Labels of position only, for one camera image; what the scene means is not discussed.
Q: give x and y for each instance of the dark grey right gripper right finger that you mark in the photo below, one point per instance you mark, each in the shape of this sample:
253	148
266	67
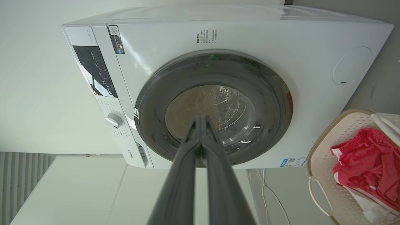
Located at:
223	193

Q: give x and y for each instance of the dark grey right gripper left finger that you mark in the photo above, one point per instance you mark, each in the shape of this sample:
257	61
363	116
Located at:
178	187

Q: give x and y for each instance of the round dark washing machine door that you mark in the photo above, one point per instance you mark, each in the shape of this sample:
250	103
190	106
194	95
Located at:
268	93

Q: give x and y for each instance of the white front-load washing machine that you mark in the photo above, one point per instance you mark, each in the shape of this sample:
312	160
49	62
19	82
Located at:
250	34

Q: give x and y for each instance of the blue and white energy sticker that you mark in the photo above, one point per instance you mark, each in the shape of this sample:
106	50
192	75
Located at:
293	162

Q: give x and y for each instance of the white round control knob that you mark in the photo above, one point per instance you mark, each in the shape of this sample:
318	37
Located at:
113	120

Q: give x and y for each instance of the white cabinet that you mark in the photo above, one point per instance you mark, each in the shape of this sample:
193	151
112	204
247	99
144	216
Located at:
78	193

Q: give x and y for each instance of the beige perforated laundry basket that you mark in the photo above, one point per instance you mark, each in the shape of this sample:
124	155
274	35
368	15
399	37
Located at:
325	162

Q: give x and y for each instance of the black control display panel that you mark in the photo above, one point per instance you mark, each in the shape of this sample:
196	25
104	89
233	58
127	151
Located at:
95	70

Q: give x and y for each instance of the red and white garment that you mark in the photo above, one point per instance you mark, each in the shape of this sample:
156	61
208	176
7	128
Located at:
372	159

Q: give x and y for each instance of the white slatted panel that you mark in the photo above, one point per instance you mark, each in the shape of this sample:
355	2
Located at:
18	178

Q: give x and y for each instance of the black QR code sticker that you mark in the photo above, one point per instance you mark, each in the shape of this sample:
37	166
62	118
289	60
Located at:
116	40

